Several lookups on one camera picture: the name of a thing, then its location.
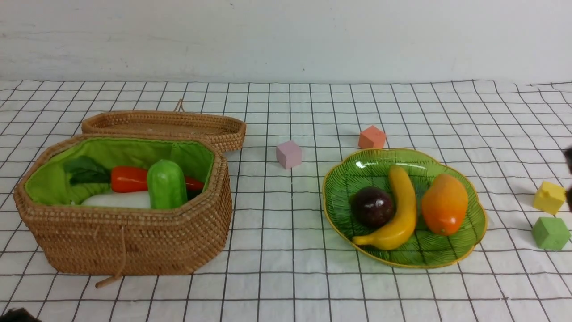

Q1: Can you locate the orange toy carrot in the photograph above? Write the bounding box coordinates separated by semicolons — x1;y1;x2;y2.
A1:
63;155;205;193

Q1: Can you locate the woven rattan basket lid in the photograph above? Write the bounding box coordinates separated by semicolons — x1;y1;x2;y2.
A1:
81;99;247;153

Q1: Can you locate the pink foam cube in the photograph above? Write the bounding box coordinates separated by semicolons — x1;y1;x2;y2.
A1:
276;140;303;169

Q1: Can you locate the yellow foam cube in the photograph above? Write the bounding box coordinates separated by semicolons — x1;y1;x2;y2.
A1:
532;181;566;216

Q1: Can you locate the white toy radish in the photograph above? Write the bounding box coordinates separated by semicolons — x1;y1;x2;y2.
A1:
81;191;151;209

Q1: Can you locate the green foam cube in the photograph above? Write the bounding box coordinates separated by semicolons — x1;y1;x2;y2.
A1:
531;217;571;250

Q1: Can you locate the orange toy mango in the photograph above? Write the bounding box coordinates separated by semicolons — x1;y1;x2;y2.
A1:
421;174;469;236

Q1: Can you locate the light green toy gourd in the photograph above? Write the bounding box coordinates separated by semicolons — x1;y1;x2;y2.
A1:
147;160;188;210

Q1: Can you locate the yellow toy banana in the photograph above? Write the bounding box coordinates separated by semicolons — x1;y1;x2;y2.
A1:
352;164;417;250

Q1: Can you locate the dark purple toy mangosteen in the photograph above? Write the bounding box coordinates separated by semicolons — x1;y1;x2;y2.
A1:
349;186;395;229

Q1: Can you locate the woven rattan basket green lining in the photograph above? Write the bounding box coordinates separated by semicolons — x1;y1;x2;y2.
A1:
13;134;233;289

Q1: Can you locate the orange foam cube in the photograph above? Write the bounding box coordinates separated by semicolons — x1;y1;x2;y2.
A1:
358;126;387;149

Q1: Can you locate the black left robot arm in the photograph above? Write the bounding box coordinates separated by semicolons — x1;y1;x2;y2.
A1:
0;308;42;322

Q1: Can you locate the green leaf-shaped glass plate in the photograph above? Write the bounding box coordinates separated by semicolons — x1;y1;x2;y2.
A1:
322;148;488;269

